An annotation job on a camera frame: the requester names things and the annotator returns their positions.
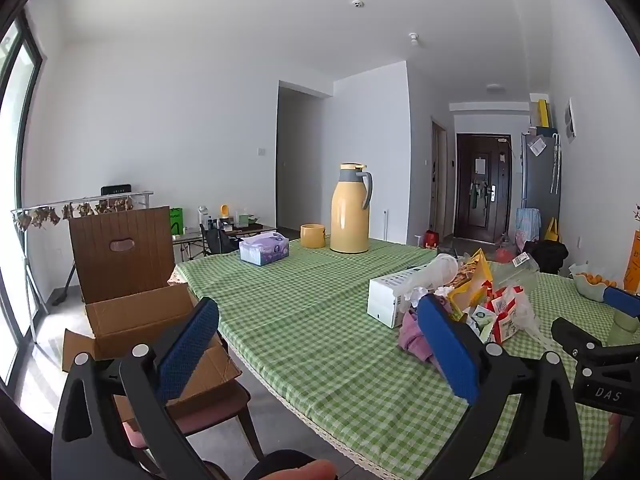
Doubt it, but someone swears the green white small packet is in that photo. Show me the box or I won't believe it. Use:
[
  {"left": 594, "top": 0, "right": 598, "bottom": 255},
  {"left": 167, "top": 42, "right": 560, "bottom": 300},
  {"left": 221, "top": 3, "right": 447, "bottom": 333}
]
[{"left": 469, "top": 305, "right": 497, "bottom": 342}]

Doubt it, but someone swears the clear wrapper with label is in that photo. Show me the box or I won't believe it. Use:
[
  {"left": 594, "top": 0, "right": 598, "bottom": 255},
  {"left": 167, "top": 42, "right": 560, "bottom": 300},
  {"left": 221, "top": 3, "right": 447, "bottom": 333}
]
[{"left": 492, "top": 254, "right": 539, "bottom": 287}]

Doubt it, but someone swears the purple blue tissue box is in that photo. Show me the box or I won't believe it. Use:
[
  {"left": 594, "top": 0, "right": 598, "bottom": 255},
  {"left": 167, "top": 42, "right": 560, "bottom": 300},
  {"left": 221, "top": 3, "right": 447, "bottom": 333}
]
[{"left": 239, "top": 232, "right": 290, "bottom": 266}]

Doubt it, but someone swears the grey refrigerator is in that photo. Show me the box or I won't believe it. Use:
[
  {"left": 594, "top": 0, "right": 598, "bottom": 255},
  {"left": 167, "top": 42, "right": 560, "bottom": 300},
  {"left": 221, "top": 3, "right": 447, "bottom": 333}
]
[{"left": 521, "top": 132, "right": 561, "bottom": 241}]

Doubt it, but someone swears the wooden interior door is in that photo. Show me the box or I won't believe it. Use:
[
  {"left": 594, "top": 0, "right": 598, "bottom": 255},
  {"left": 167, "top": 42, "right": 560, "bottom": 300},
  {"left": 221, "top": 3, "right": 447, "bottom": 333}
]
[{"left": 431, "top": 117, "right": 449, "bottom": 242}]

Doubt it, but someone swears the blue patterned cloth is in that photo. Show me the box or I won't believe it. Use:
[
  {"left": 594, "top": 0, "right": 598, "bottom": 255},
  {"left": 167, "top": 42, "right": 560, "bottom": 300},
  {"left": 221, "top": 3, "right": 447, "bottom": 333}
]
[{"left": 515, "top": 207, "right": 542, "bottom": 252}]

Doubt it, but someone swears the clear plastic bag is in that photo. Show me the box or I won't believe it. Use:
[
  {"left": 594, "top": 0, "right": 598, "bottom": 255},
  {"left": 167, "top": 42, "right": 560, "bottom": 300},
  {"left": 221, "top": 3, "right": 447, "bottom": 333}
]
[{"left": 510, "top": 287, "right": 544, "bottom": 342}]

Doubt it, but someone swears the person's left hand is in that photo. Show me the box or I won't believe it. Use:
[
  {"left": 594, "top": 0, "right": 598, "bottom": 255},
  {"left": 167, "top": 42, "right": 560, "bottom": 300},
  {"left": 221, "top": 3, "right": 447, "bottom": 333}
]
[{"left": 250, "top": 459, "right": 339, "bottom": 480}]

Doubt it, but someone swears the white printed carton box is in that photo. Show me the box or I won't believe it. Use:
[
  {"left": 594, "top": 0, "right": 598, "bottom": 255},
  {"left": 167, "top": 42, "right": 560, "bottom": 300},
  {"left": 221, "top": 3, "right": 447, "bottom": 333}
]
[{"left": 367, "top": 266, "right": 437, "bottom": 330}]

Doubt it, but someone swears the light green cup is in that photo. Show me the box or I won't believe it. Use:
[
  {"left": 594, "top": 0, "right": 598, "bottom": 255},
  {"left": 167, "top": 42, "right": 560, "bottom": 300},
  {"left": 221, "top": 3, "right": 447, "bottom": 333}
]
[{"left": 606, "top": 310, "right": 639, "bottom": 346}]

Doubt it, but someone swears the red white packet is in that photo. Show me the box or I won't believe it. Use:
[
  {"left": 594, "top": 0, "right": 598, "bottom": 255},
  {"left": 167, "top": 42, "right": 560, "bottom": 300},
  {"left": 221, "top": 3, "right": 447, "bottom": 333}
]
[{"left": 487, "top": 285, "right": 526, "bottom": 344}]

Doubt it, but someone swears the yellow mug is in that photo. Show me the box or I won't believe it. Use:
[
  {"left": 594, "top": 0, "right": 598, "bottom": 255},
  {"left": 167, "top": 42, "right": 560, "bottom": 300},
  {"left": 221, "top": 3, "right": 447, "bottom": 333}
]
[{"left": 300, "top": 224, "right": 327, "bottom": 249}]

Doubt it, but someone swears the yellow thermos jug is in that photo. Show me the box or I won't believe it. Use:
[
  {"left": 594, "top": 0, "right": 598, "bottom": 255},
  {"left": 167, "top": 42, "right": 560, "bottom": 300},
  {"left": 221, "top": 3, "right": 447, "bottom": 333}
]
[{"left": 330, "top": 162, "right": 374, "bottom": 254}]

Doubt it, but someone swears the white umbrella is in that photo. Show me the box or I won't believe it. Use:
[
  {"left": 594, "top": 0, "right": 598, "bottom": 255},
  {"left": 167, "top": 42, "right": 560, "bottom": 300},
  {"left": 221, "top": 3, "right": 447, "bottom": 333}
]
[{"left": 549, "top": 132, "right": 563, "bottom": 194}]

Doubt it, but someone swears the clear plastic cup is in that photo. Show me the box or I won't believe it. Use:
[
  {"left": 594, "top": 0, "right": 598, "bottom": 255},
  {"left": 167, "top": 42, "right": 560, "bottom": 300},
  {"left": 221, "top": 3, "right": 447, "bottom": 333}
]
[{"left": 412, "top": 253, "right": 460, "bottom": 293}]

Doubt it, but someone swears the yellow snack bag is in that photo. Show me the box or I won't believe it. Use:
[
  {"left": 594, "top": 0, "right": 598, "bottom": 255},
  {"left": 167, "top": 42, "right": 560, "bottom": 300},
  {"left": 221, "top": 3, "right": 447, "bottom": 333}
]
[{"left": 446, "top": 248, "right": 494, "bottom": 322}]

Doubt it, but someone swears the green bowl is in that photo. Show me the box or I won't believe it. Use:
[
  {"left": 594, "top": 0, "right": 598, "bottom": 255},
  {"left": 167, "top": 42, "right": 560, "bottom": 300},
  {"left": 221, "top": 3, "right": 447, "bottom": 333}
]
[{"left": 571, "top": 271, "right": 621, "bottom": 304}]

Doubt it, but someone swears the metal drying rack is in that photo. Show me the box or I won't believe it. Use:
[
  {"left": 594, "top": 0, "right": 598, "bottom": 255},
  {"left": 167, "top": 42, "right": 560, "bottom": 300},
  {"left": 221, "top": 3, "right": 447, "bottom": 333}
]
[{"left": 11, "top": 190, "right": 155, "bottom": 343}]

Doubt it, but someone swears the pink cloth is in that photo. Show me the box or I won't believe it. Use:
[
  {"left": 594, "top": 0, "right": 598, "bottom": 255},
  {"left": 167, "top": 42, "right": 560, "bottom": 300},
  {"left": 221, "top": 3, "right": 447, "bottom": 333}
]
[{"left": 398, "top": 307, "right": 442, "bottom": 364}]

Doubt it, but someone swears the folding camping table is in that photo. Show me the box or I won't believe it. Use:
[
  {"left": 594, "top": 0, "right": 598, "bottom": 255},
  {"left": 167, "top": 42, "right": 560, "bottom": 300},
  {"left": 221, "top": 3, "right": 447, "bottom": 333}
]
[{"left": 172, "top": 224, "right": 279, "bottom": 262}]

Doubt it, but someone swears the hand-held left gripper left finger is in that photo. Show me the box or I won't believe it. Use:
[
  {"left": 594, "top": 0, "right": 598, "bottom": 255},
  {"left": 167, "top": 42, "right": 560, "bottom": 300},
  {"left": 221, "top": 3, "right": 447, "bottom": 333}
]
[{"left": 51, "top": 297, "right": 236, "bottom": 480}]

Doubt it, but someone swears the black bag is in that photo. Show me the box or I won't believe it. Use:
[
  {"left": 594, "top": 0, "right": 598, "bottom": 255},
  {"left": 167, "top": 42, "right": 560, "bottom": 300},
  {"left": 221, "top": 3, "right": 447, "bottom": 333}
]
[{"left": 524, "top": 240, "right": 569, "bottom": 275}]

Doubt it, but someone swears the black window frame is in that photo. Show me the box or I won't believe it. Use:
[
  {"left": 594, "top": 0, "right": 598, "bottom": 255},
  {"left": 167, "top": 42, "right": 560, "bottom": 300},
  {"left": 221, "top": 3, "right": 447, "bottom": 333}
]
[{"left": 0, "top": 10, "right": 44, "bottom": 403}]

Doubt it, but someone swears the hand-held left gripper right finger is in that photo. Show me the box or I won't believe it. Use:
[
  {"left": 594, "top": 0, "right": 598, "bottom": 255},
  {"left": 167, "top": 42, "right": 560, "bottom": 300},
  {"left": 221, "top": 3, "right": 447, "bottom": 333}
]
[{"left": 416, "top": 292, "right": 585, "bottom": 480}]

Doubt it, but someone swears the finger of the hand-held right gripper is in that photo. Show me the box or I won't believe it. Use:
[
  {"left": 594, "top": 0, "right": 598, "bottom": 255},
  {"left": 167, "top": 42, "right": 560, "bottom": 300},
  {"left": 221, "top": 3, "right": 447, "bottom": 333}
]
[
  {"left": 551, "top": 317, "right": 615, "bottom": 361},
  {"left": 601, "top": 286, "right": 640, "bottom": 319}
]

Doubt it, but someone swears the green checked tablecloth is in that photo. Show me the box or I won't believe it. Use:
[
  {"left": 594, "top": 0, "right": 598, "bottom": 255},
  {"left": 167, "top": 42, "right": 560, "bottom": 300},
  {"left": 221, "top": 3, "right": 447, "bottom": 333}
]
[{"left": 170, "top": 237, "right": 640, "bottom": 480}]

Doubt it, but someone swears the dark entry door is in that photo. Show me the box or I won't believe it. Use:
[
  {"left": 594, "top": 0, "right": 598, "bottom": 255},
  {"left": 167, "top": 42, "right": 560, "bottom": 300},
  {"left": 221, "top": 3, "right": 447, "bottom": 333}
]
[{"left": 455, "top": 133, "right": 512, "bottom": 244}]

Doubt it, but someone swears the orange box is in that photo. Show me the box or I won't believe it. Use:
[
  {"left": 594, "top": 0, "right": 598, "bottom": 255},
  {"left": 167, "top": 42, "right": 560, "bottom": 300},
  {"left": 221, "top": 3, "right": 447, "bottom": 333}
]
[{"left": 623, "top": 229, "right": 640, "bottom": 294}]

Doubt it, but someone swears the pile of oranges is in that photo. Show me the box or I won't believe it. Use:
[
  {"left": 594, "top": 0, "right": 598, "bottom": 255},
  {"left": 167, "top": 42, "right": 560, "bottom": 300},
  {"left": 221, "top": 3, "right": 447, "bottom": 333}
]
[{"left": 576, "top": 271, "right": 618, "bottom": 286}]

